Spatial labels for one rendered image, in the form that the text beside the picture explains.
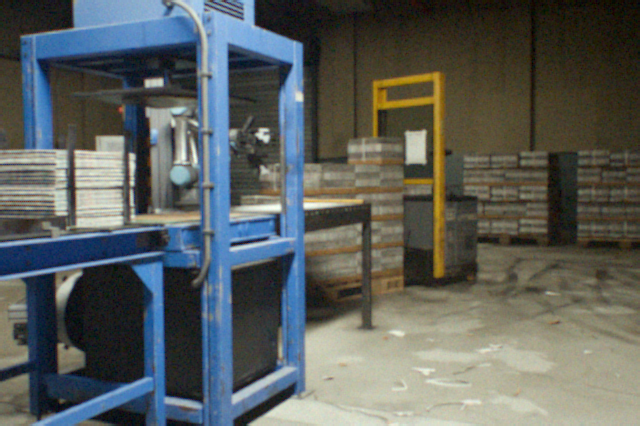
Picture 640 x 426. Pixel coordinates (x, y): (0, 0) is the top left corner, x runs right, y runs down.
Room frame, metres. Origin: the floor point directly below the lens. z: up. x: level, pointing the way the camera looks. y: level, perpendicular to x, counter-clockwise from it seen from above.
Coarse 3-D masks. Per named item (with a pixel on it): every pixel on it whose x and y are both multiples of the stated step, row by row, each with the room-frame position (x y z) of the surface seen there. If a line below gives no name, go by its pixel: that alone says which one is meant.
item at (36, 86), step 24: (24, 48) 2.79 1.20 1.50; (24, 72) 2.79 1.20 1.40; (48, 72) 2.83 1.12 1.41; (24, 96) 2.80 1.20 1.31; (48, 96) 2.82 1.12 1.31; (24, 120) 2.80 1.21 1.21; (48, 120) 2.82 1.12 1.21; (24, 144) 2.80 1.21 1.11; (48, 144) 2.82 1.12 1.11; (48, 288) 2.80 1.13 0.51; (48, 312) 2.79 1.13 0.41; (48, 336) 2.79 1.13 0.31; (48, 360) 2.79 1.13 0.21; (48, 408) 2.78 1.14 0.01
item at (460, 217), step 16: (416, 208) 6.16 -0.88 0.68; (432, 208) 6.03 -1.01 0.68; (448, 208) 5.96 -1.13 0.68; (464, 208) 6.13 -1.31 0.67; (416, 224) 6.16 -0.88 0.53; (432, 224) 6.03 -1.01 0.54; (448, 224) 5.96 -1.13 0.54; (464, 224) 6.13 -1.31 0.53; (416, 240) 6.16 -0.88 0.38; (432, 240) 6.03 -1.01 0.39; (448, 240) 5.96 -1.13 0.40; (464, 240) 6.13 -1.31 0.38; (448, 256) 5.96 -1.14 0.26; (464, 256) 6.13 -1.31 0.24; (448, 272) 5.95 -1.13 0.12; (464, 272) 6.12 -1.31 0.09
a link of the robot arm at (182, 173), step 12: (180, 108) 4.06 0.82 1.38; (192, 108) 4.15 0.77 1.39; (180, 120) 4.09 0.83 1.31; (180, 132) 4.09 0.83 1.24; (180, 144) 4.09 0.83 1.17; (180, 156) 4.09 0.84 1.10; (180, 168) 4.06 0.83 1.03; (192, 168) 4.13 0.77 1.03; (180, 180) 4.07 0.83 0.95; (192, 180) 4.14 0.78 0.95
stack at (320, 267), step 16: (304, 240) 4.97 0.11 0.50; (320, 240) 5.08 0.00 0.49; (336, 240) 5.21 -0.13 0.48; (352, 240) 5.33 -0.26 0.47; (320, 256) 5.09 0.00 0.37; (336, 256) 5.20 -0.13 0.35; (352, 256) 5.33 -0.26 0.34; (304, 272) 4.98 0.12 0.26; (320, 272) 5.08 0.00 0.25; (336, 272) 5.21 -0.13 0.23; (352, 272) 5.33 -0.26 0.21; (304, 288) 5.01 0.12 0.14; (320, 288) 5.08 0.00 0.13; (336, 288) 5.20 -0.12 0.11; (304, 304) 4.98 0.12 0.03; (320, 304) 5.08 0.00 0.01
